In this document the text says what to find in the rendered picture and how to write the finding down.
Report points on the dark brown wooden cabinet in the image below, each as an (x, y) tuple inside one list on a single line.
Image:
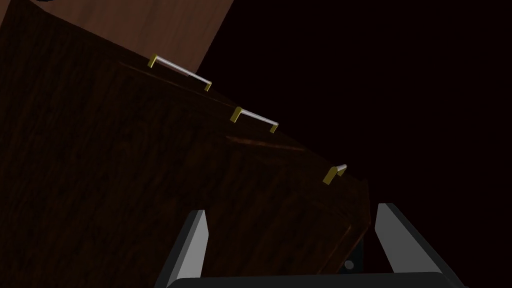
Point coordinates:
[(120, 172)]

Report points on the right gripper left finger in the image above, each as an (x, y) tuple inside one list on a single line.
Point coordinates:
[(191, 252)]

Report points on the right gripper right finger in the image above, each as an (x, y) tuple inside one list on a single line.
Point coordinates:
[(404, 244)]

